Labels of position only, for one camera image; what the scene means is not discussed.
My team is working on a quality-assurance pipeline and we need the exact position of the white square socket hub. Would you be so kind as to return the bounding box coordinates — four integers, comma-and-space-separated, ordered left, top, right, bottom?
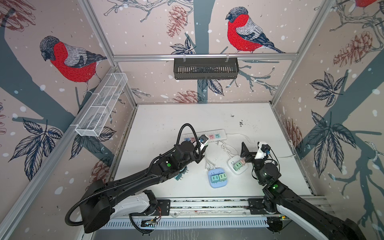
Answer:
227, 155, 249, 175

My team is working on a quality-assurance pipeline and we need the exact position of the white multicolour power strip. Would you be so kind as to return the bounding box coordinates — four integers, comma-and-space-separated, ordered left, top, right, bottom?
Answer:
181, 129, 227, 143

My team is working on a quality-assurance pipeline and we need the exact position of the blue square socket hub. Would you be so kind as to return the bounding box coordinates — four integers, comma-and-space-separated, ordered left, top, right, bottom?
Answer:
208, 168, 228, 189

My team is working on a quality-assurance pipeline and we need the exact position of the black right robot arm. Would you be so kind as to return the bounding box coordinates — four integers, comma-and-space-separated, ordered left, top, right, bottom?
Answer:
241, 142, 366, 240

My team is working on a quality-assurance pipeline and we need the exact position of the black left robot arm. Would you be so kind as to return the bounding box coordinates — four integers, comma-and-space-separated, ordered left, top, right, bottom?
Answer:
65, 132, 209, 234

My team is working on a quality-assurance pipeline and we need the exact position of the white blue hub cable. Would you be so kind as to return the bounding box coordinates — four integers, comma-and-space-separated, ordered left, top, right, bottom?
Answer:
203, 155, 217, 170

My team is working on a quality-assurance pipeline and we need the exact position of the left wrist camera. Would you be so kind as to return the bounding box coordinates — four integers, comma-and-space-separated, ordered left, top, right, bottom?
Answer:
198, 135, 209, 148

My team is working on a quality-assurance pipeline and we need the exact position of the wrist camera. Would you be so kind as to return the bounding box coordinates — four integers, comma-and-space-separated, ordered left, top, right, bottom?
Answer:
255, 142, 271, 158
198, 135, 209, 148

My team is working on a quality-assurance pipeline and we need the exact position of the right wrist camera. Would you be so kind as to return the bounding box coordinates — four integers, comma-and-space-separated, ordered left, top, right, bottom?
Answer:
255, 142, 271, 158

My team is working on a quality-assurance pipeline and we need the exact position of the white power strip cable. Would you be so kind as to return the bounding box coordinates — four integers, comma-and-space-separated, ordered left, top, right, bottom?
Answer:
226, 132, 296, 159

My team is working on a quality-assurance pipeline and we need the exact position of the white hub cable with plug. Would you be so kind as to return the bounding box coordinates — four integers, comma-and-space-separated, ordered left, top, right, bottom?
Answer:
217, 140, 240, 160

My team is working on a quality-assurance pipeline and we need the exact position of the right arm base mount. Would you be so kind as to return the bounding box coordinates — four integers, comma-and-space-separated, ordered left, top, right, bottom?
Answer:
247, 198, 269, 215

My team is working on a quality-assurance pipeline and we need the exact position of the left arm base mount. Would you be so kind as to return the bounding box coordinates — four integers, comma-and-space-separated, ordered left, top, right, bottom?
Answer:
143, 200, 171, 216

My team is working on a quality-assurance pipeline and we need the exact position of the black hanging wire basket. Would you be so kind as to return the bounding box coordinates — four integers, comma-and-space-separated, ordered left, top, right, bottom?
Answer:
174, 58, 239, 80

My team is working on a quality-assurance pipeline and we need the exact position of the white wire mesh shelf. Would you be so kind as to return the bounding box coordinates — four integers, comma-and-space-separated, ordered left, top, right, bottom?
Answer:
75, 73, 128, 137

